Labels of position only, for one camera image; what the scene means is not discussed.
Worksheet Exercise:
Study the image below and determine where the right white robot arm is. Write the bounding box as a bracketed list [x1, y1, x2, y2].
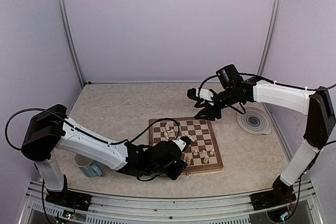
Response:
[187, 64, 335, 205]

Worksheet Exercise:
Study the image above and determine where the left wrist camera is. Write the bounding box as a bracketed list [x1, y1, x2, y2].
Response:
[173, 136, 192, 153]

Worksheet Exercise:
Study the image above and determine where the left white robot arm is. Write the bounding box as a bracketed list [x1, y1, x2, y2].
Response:
[21, 104, 191, 206]

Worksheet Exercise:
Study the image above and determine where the white chess piece back row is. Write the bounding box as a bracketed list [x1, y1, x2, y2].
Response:
[203, 156, 209, 163]

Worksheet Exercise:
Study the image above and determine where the white chess pieces pile right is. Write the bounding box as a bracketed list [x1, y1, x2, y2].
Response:
[183, 132, 196, 142]

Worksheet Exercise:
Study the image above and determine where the left aluminium frame post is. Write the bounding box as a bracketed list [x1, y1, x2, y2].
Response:
[57, 0, 86, 89]

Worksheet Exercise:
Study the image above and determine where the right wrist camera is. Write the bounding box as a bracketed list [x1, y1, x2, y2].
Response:
[187, 88, 215, 102]

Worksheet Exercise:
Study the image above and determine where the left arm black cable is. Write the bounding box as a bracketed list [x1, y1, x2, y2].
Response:
[4, 107, 182, 222]

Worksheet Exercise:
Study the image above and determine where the light blue ceramic mug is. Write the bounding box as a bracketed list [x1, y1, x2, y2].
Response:
[73, 154, 102, 178]

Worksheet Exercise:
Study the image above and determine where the right aluminium frame post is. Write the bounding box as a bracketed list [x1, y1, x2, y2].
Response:
[257, 0, 281, 76]

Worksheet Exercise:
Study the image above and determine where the white chess king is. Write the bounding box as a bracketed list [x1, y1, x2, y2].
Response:
[185, 155, 191, 165]

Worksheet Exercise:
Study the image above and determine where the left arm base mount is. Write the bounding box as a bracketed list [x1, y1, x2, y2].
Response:
[46, 190, 92, 211]

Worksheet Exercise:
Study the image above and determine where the wooden chess board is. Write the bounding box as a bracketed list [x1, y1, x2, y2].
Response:
[149, 117, 224, 175]

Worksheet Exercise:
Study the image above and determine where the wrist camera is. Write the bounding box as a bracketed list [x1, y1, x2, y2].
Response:
[187, 88, 215, 102]
[173, 136, 192, 153]

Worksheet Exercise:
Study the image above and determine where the aluminium frame post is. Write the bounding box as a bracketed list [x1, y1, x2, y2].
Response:
[57, 0, 86, 89]
[257, 0, 281, 76]

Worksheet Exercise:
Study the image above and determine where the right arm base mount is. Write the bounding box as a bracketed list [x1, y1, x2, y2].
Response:
[250, 190, 297, 211]

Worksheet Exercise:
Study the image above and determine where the grey spiral coaster mat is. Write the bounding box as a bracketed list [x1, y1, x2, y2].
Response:
[237, 106, 271, 135]

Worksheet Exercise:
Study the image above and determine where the front aluminium rail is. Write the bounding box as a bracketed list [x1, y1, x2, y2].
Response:
[16, 180, 324, 223]

